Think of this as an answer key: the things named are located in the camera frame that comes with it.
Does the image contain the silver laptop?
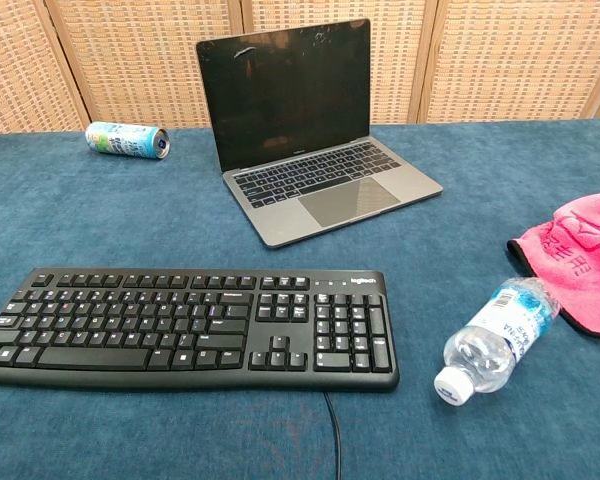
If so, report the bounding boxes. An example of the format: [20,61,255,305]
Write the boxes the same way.
[195,18,444,250]

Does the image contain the pink microfiber cloth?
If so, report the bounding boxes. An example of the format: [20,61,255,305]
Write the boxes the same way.
[506,190,600,339]

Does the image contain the black cable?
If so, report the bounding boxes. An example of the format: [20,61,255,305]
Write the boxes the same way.
[322,390,345,480]

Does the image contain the black logitech keyboard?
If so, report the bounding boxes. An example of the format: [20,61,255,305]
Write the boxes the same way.
[0,267,401,393]

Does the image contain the clear plastic water bottle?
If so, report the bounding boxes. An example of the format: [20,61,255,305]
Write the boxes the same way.
[433,276,563,407]

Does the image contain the light blue drink can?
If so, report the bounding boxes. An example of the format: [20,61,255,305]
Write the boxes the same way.
[84,121,171,161]

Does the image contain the blue table mat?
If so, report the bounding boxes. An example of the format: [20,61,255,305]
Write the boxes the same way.
[0,117,600,480]

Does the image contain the woven bamboo folding screen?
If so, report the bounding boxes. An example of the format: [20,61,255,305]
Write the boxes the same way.
[0,0,600,137]

